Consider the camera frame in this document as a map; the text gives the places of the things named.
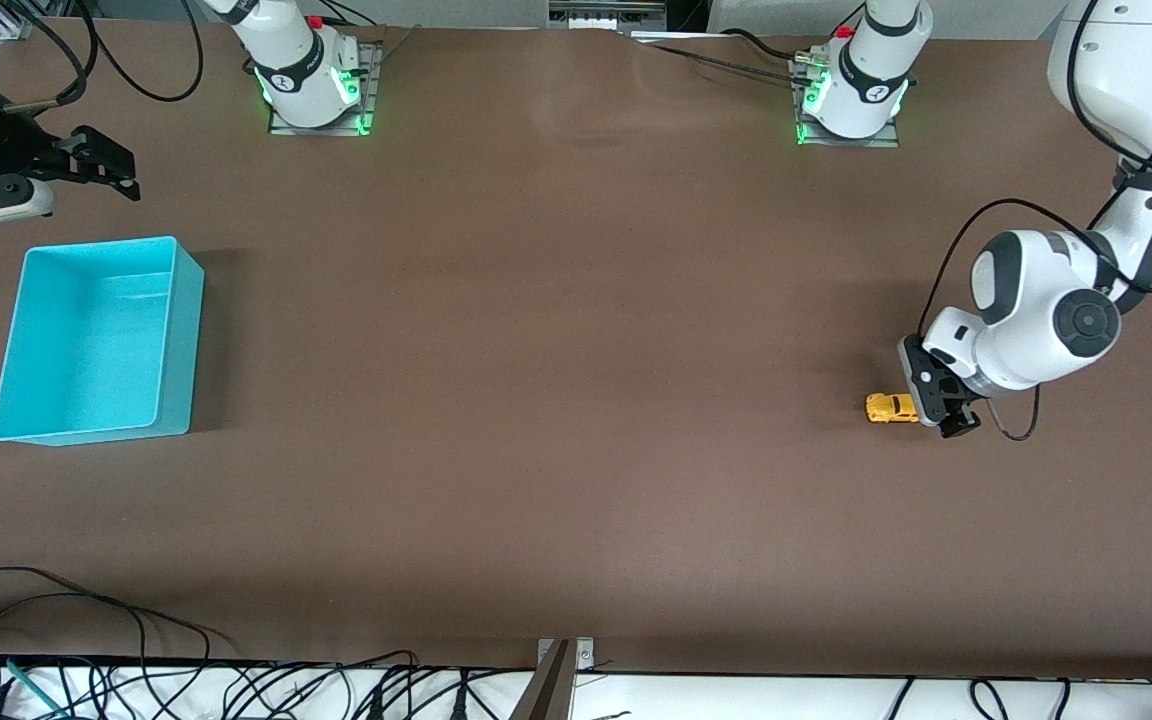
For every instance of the yellow beetle toy car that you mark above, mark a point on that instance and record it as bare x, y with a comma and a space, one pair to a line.
891, 408

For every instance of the dark grey mount pole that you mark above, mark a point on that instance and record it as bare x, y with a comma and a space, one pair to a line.
546, 695

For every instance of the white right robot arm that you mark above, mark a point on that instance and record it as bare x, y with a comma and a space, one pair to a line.
291, 60

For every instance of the teal plastic bin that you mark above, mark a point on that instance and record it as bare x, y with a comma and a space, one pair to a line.
86, 340

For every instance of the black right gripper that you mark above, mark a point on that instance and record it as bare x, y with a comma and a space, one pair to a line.
18, 150

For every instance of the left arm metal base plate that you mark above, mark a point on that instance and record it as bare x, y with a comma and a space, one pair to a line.
886, 140

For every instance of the black power plug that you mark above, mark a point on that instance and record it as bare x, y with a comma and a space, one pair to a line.
374, 702
460, 702

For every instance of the grey power strip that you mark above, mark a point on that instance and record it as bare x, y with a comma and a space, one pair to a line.
606, 14

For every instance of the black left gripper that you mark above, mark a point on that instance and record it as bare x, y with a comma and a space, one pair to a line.
960, 420

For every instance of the metal mount bracket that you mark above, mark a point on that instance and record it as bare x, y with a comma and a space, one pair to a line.
584, 655

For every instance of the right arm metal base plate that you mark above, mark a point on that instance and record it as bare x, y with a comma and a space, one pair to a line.
373, 90

